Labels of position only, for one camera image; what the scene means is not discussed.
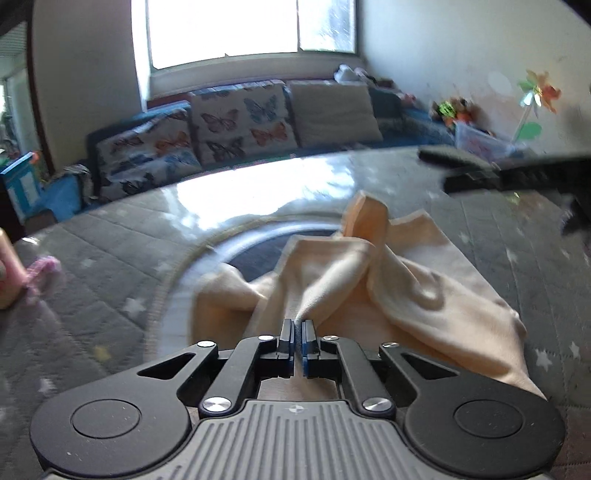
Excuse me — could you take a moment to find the cream beige garment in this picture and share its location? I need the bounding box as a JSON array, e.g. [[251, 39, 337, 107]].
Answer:
[[189, 192, 538, 393]]

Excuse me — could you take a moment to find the grey cloth on sofa arm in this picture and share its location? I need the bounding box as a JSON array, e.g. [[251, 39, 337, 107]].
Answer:
[[53, 163, 96, 207]]

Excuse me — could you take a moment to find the clear plastic storage box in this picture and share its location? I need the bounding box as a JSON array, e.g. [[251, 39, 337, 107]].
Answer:
[[455, 122, 527, 163]]

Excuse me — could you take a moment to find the colourful paper pinwheel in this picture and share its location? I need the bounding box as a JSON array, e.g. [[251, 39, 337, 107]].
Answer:
[[512, 69, 562, 143]]

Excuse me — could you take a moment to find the grey quilted star table cover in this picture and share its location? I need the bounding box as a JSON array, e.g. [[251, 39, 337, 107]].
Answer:
[[1, 148, 590, 479]]

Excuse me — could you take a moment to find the brown plush toys pile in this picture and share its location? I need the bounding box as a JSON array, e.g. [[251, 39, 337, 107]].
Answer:
[[429, 97, 476, 129]]

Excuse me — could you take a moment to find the black remote control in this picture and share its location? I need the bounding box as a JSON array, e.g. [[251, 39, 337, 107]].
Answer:
[[418, 145, 490, 169]]

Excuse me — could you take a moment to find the blue sofa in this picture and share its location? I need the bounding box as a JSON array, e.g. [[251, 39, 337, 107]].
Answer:
[[32, 80, 454, 222]]

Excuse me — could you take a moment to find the pink cartoon water bottle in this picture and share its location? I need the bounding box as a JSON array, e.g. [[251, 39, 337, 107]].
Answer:
[[0, 230, 27, 310]]

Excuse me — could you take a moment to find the white plush toy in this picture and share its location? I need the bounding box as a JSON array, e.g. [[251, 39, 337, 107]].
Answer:
[[334, 64, 377, 86]]

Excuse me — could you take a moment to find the plain beige cushion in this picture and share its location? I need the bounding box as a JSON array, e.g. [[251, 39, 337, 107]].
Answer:
[[287, 81, 383, 148]]

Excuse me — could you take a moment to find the blue cabinet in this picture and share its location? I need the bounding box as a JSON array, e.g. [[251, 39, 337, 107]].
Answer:
[[1, 152, 42, 224]]

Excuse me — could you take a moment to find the left butterfly cushion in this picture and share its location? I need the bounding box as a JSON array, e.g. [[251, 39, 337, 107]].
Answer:
[[97, 108, 202, 201]]

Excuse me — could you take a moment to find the butterfly cushion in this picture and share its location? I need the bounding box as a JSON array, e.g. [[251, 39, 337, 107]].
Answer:
[[97, 108, 202, 201], [190, 80, 298, 165]]

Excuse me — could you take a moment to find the middle butterfly cushion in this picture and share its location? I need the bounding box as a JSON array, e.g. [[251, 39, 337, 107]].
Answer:
[[190, 80, 298, 165]]

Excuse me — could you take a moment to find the pink bottle strap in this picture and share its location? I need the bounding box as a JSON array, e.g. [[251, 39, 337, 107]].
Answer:
[[22, 256, 62, 292]]

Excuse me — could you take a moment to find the window with metal frame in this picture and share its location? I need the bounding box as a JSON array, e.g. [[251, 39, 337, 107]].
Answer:
[[145, 0, 358, 70]]

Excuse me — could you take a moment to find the dark wooden door frame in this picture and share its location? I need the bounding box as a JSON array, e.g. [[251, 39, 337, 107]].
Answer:
[[0, 0, 59, 176]]

